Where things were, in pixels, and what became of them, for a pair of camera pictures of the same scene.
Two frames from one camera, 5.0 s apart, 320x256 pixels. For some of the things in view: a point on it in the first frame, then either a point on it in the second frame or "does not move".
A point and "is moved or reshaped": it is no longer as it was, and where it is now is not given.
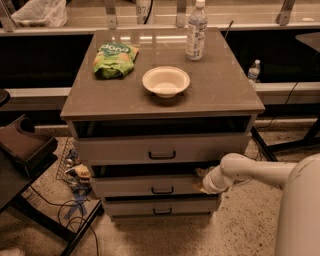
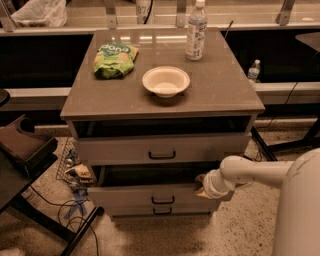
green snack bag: [114, 59] does not move
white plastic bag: [42, 14] does not move
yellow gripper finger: [198, 186] → [202, 194]
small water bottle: [253, 72] does not move
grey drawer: [145, 186] is moved or reshaped
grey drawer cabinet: [149, 107] does not move
